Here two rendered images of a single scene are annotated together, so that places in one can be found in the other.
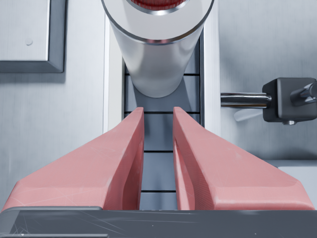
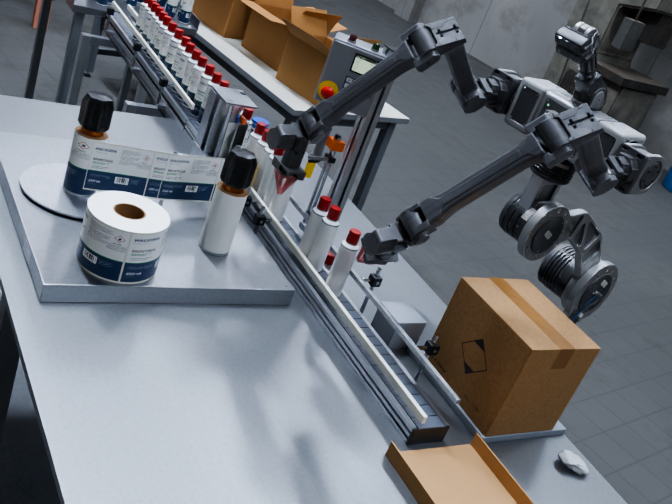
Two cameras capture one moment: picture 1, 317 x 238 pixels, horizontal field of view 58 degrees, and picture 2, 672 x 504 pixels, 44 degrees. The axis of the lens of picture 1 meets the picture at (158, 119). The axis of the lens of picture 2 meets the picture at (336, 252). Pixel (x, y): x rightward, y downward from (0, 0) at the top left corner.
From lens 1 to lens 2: 2.17 m
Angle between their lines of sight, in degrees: 60
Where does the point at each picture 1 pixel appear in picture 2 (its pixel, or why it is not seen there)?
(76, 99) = (299, 311)
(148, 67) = (347, 263)
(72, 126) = (303, 318)
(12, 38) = (280, 285)
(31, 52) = (288, 288)
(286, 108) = (375, 277)
